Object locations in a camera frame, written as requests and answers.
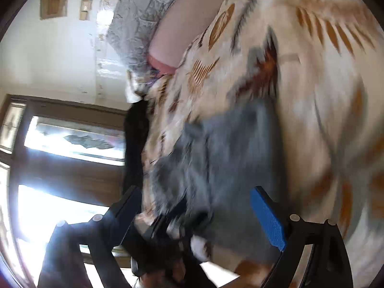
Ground grey quilted cloth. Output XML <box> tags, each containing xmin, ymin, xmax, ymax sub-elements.
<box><xmin>106</xmin><ymin>0</ymin><xmax>176</xmax><ymax>75</ymax></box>

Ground cream leaf-print blanket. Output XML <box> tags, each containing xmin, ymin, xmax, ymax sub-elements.
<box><xmin>141</xmin><ymin>0</ymin><xmax>383</xmax><ymax>287</ymax></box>

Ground wooden framed glass door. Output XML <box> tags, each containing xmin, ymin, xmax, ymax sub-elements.
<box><xmin>1</xmin><ymin>95</ymin><xmax>125</xmax><ymax>287</ymax></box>

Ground black garment on sofa edge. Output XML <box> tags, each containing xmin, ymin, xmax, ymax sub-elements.
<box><xmin>121</xmin><ymin>100</ymin><xmax>149</xmax><ymax>195</ymax></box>

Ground blue denim pants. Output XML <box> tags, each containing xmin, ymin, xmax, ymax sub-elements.
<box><xmin>150</xmin><ymin>99</ymin><xmax>288</xmax><ymax>264</ymax></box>

